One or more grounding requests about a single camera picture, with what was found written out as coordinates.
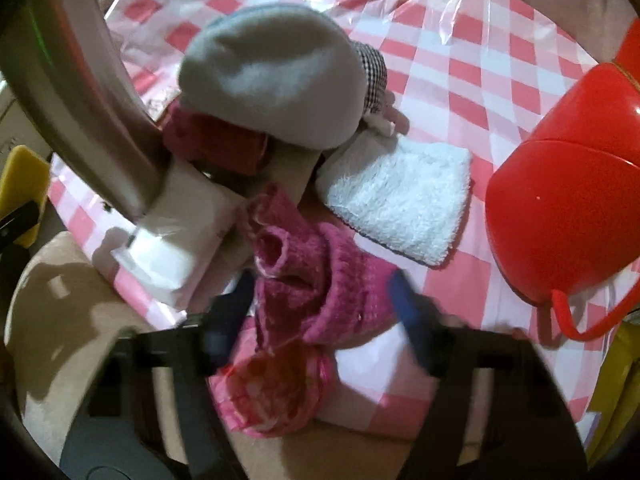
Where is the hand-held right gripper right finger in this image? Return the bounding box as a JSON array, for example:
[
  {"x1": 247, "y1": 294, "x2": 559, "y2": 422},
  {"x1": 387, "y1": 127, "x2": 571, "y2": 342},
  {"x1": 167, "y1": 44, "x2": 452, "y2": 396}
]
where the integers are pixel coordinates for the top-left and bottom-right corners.
[{"x1": 389, "y1": 269, "x2": 587, "y2": 480}]

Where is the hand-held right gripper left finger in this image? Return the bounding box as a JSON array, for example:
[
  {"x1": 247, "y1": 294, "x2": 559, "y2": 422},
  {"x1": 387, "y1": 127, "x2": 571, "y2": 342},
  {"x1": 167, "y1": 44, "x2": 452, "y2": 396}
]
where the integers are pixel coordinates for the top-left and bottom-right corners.
[{"x1": 87, "y1": 270, "x2": 257, "y2": 480}]

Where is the pink knit garment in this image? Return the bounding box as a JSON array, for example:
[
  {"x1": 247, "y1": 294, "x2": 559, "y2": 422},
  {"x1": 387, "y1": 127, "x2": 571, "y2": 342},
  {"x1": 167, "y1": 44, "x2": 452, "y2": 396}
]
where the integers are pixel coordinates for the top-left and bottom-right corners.
[{"x1": 247, "y1": 182, "x2": 401, "y2": 353}]

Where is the pink mesh bag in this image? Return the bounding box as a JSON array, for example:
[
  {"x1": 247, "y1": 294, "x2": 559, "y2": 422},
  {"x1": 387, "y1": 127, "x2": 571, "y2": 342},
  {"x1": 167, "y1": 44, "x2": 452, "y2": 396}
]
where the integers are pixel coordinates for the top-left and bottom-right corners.
[{"x1": 209, "y1": 317, "x2": 341, "y2": 440}]

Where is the white plastic packet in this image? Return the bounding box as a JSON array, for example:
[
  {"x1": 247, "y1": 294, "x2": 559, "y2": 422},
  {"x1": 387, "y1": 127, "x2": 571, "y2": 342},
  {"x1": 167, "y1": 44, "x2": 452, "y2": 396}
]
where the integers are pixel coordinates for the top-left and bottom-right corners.
[{"x1": 111, "y1": 157, "x2": 247, "y2": 307}]

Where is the white fluffy towel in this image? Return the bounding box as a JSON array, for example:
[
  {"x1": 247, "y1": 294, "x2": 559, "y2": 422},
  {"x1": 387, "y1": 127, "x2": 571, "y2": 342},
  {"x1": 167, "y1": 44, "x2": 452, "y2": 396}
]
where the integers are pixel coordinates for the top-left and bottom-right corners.
[{"x1": 316, "y1": 135, "x2": 473, "y2": 267}]

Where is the dark red knit garment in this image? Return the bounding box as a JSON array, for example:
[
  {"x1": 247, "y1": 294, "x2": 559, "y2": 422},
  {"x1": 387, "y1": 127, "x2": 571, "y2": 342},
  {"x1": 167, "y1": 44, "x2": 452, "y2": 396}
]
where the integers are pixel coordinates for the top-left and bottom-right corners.
[{"x1": 162, "y1": 102, "x2": 273, "y2": 177}]

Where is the cream plush toy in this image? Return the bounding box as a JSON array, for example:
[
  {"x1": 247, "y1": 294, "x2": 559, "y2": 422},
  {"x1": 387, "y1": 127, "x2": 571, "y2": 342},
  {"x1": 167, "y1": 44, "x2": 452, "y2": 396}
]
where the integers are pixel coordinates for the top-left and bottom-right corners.
[{"x1": 361, "y1": 92, "x2": 411, "y2": 137}]

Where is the red thermos jug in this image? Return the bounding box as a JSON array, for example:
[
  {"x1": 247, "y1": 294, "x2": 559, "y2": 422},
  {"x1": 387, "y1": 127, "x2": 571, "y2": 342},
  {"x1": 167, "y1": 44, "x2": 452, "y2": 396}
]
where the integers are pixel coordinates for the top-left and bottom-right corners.
[{"x1": 484, "y1": 20, "x2": 640, "y2": 342}]

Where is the grey beanie hat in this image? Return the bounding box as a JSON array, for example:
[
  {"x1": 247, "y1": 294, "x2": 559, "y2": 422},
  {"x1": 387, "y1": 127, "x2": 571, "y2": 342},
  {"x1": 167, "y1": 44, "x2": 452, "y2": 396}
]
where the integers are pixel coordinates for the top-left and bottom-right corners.
[{"x1": 177, "y1": 2, "x2": 366, "y2": 150}]

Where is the houndstooth checked cloth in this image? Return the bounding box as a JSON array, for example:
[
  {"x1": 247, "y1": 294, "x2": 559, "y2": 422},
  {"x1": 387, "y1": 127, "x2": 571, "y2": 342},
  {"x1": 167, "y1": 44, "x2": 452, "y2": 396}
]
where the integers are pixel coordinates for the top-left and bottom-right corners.
[{"x1": 350, "y1": 40, "x2": 391, "y2": 113}]

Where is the red white checkered tablecloth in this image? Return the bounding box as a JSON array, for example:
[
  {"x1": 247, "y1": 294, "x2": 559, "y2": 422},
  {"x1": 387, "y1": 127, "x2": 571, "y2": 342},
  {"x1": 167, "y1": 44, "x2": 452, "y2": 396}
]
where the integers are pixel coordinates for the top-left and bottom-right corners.
[{"x1": 47, "y1": 0, "x2": 640, "y2": 442}]

